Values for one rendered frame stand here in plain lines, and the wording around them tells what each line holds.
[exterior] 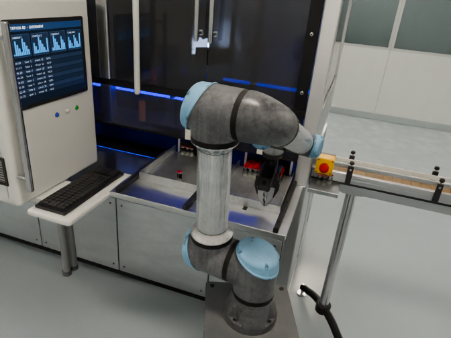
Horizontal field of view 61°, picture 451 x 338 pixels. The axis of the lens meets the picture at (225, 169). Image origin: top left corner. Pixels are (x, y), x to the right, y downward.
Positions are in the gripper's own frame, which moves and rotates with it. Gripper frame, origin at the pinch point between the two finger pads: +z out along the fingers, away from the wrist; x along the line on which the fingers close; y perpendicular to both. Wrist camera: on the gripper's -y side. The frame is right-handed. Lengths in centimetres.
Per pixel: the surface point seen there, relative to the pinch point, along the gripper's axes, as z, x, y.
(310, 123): -25.2, -9.1, 28.2
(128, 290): 91, 76, 25
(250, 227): 3.9, 1.6, -11.7
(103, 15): -57, 86, 28
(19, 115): -27, 83, -26
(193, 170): 3.2, 37.1, 20.2
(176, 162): 3, 48, 24
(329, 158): -11.7, -19.1, 28.4
